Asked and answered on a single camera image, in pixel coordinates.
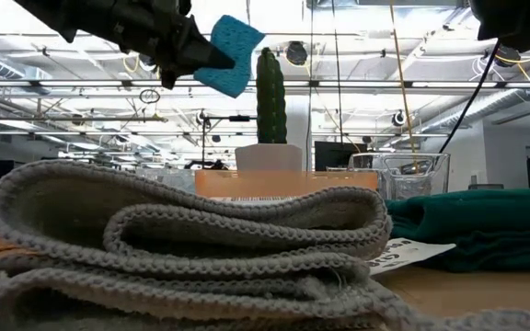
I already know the light blue sponge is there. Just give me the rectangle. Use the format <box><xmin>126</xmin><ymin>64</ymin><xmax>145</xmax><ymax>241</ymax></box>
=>
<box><xmin>193</xmin><ymin>14</ymin><xmax>266</xmax><ymax>99</ymax></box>

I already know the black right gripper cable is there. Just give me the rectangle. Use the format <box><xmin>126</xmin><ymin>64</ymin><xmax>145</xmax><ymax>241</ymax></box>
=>
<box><xmin>438</xmin><ymin>40</ymin><xmax>501</xmax><ymax>155</ymax></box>

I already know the white paper tag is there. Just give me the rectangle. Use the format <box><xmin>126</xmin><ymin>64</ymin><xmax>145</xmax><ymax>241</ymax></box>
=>
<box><xmin>366</xmin><ymin>237</ymin><xmax>457</xmax><ymax>276</ymax></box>

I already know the black monitor screen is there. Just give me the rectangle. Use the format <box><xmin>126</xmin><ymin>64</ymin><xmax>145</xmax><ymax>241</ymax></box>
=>
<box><xmin>314</xmin><ymin>141</ymin><xmax>368</xmax><ymax>172</ymax></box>

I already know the orange translucent tray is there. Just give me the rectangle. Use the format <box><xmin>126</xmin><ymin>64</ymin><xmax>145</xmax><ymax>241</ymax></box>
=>
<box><xmin>194</xmin><ymin>169</ymin><xmax>379</xmax><ymax>199</ymax></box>

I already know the white hexagonal plant pot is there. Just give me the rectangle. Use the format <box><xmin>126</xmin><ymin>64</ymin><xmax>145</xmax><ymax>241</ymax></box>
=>
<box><xmin>235</xmin><ymin>143</ymin><xmax>304</xmax><ymax>173</ymax></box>

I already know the small clear plastic bin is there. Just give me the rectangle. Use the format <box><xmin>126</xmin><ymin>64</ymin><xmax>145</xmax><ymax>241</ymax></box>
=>
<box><xmin>135</xmin><ymin>167</ymin><xmax>197</xmax><ymax>194</ymax></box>

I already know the green cactus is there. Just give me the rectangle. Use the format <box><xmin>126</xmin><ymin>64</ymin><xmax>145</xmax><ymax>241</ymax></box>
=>
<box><xmin>255</xmin><ymin>47</ymin><xmax>288</xmax><ymax>144</ymax></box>

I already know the dark green cloth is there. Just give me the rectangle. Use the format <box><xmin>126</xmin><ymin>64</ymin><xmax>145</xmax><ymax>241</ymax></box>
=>
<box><xmin>384</xmin><ymin>188</ymin><xmax>530</xmax><ymax>273</ymax></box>

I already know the grey waffle cloth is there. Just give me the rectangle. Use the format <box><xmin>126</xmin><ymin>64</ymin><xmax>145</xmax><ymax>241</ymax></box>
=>
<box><xmin>0</xmin><ymin>158</ymin><xmax>530</xmax><ymax>331</ymax></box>

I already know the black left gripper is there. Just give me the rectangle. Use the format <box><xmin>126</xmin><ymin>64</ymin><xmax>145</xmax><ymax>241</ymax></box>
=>
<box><xmin>112</xmin><ymin>0</ymin><xmax>236</xmax><ymax>91</ymax></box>

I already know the large clear plastic bin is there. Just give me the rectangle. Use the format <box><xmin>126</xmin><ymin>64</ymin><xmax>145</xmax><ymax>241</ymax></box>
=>
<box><xmin>347</xmin><ymin>152</ymin><xmax>451</xmax><ymax>201</ymax></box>

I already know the yellow cable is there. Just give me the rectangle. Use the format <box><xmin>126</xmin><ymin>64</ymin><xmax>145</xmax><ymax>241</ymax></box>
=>
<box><xmin>387</xmin><ymin>0</ymin><xmax>421</xmax><ymax>174</ymax></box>

